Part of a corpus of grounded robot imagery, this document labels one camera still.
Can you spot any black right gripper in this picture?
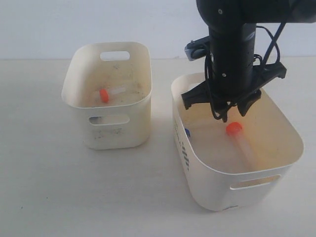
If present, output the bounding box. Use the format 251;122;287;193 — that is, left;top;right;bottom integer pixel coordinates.
181;62;287;123

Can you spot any orange cap clear tube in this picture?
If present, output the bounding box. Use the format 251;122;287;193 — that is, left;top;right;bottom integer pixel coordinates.
226;121;257;170

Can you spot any blue cap tube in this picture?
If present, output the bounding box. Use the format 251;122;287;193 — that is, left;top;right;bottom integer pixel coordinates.
185;128;191;139

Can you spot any orange cap tube with label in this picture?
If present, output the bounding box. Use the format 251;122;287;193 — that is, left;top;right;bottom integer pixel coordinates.
93;86;126;103

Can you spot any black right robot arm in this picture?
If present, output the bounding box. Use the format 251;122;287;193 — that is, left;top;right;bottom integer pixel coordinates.
181;0;316;122

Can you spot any cream plastic bin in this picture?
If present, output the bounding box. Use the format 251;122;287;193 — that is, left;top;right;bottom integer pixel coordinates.
61;42;153;150
171;73;304;211

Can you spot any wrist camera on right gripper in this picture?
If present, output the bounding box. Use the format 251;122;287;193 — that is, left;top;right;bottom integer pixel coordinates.
185;36;210;61

